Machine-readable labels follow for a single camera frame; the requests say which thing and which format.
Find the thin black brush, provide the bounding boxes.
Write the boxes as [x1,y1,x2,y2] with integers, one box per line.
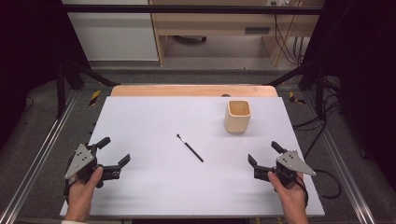
[176,133,205,163]

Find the light wooden desk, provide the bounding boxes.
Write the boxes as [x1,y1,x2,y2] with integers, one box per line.
[148,0,325,67]

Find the person's left hand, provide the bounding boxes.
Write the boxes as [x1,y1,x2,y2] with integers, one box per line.
[64,167,104,220]

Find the person's right hand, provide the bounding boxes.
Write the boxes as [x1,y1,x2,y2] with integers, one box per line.
[267,171,309,217]

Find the black horizontal bar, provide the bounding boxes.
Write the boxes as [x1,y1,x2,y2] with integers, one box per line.
[61,4,325,16]

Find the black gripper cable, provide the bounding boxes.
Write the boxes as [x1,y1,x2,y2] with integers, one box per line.
[294,173,310,208]

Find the beige square cup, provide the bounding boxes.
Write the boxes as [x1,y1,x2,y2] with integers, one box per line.
[224,99,252,135]

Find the black metal stand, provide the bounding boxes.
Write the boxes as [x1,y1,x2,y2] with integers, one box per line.
[263,61,329,121]
[55,59,121,119]

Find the white cabinet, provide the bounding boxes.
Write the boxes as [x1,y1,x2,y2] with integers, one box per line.
[61,0,160,63]

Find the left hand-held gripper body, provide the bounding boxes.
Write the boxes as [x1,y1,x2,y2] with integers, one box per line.
[64,143,121,183]

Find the black hanging cables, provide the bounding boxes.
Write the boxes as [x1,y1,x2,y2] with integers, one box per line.
[273,13,305,66]

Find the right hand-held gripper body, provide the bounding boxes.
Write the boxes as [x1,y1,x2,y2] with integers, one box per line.
[253,151,317,187]

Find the black curtain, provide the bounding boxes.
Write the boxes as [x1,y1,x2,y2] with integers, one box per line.
[302,0,396,190]
[0,0,92,151]

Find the black floor cable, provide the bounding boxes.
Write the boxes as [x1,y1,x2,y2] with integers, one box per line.
[291,92,343,200]

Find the yellow black tape strip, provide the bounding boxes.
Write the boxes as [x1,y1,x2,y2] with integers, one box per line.
[88,90,102,107]
[287,91,306,105]

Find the aluminium rail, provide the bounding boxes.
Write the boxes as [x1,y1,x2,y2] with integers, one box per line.
[0,89,79,224]
[302,92,378,224]

